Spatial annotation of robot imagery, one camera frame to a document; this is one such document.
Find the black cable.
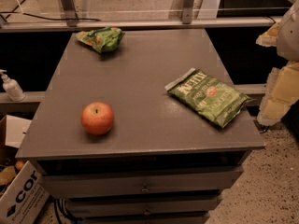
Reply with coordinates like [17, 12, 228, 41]
[0, 10, 102, 22]

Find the green Kettle chips bag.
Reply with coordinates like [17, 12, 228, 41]
[165, 68, 251, 128]

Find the grey drawer cabinet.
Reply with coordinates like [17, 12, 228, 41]
[17, 29, 263, 224]

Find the red apple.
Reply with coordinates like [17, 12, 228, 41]
[80, 102, 114, 135]

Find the white cardboard box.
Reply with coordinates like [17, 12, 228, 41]
[0, 115, 50, 224]

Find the crumpled green rice chip bag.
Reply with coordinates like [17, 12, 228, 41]
[76, 27, 125, 53]

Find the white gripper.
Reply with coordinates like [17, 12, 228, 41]
[256, 0, 299, 126]

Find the white pump lotion bottle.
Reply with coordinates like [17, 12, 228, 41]
[0, 69, 25, 102]

